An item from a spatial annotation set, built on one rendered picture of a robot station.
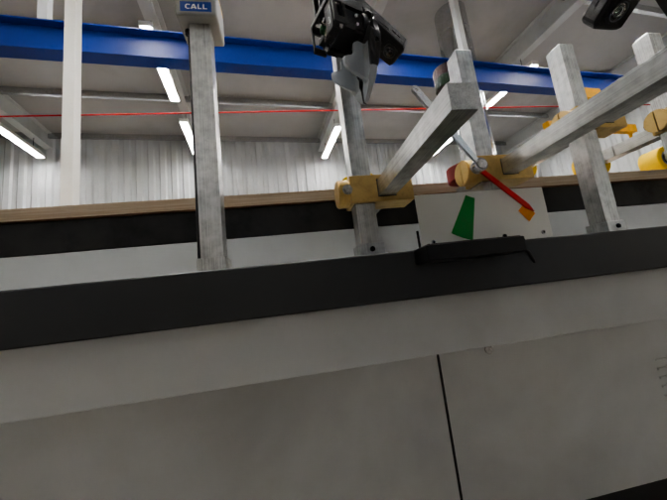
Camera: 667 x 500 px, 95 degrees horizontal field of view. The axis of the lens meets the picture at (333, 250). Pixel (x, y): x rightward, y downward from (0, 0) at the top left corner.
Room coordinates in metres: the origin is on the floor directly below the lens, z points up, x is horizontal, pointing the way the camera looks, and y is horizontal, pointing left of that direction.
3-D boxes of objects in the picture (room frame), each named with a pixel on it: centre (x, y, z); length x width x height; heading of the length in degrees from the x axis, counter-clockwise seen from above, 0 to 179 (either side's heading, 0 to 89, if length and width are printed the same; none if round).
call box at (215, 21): (0.49, 0.19, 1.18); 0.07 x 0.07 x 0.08; 9
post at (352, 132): (0.53, -0.06, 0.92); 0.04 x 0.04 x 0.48; 9
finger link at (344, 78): (0.46, -0.06, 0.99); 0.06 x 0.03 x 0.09; 121
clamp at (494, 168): (0.58, -0.33, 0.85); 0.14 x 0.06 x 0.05; 99
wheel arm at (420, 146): (0.49, -0.11, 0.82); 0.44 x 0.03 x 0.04; 9
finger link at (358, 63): (0.43, -0.07, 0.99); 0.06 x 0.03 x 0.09; 121
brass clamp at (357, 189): (0.54, -0.08, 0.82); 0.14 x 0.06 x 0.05; 99
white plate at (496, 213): (0.55, -0.28, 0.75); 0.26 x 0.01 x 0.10; 99
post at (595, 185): (0.62, -0.56, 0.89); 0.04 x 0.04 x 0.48; 9
